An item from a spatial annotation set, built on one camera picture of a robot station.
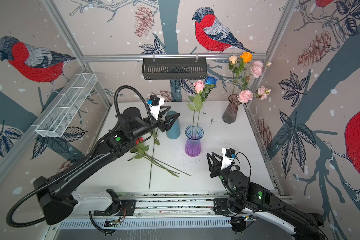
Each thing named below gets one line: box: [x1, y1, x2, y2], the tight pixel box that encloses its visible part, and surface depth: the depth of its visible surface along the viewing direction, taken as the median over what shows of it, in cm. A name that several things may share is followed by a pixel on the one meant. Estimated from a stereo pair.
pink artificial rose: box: [187, 80, 205, 137], surface depth 75 cm
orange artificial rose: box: [235, 51, 253, 90], surface depth 89 cm
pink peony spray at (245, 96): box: [238, 86, 272, 104], surface depth 83 cm
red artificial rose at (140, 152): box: [127, 137, 193, 178], surface depth 90 cm
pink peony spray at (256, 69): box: [246, 60, 272, 91], surface depth 86 cm
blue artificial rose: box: [195, 76, 218, 130], surface depth 75 cm
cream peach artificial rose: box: [228, 55, 238, 95], surface depth 90 cm
